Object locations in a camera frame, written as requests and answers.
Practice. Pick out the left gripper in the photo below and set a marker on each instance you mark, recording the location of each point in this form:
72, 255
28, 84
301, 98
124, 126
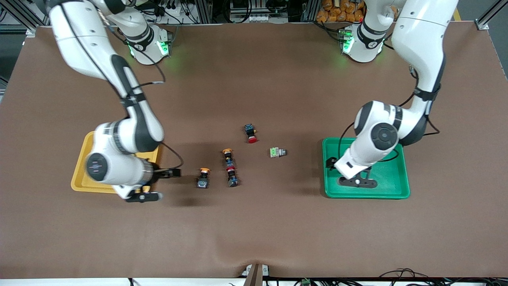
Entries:
330, 163

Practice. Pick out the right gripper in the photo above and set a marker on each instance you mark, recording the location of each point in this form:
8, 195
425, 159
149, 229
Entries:
162, 173

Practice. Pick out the green square push button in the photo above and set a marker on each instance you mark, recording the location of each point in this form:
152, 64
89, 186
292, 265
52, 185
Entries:
274, 152

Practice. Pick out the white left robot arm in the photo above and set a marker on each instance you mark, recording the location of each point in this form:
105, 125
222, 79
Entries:
420, 35

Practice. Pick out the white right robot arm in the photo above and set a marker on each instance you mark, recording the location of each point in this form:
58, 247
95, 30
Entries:
79, 43

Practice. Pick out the yellow push button grey body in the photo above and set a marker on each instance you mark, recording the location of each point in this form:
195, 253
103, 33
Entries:
203, 182

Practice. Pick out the green plastic tray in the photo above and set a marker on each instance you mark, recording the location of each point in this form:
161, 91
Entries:
391, 178

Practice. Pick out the yellow push button black body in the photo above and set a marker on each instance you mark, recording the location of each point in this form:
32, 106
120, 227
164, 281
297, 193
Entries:
229, 160

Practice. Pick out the red push button blue body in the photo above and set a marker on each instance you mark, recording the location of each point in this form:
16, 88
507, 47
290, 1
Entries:
232, 180

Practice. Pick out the yellow plastic tray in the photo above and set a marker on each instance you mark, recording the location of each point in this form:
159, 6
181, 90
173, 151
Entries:
79, 183

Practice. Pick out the red mushroom button black body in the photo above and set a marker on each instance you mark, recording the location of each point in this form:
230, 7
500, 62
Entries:
252, 139

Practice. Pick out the brown table mat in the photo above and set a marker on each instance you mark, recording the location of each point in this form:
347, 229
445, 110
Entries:
254, 226

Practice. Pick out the pile of orange objects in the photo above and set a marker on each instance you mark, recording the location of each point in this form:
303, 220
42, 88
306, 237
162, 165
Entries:
337, 12

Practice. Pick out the white power strip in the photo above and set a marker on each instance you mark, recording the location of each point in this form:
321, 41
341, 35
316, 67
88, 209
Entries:
256, 18

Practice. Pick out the metal mount bracket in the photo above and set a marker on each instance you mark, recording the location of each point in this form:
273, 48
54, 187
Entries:
256, 274

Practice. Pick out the aluminium frame profile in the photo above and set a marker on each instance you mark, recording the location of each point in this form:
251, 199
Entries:
490, 18
24, 18

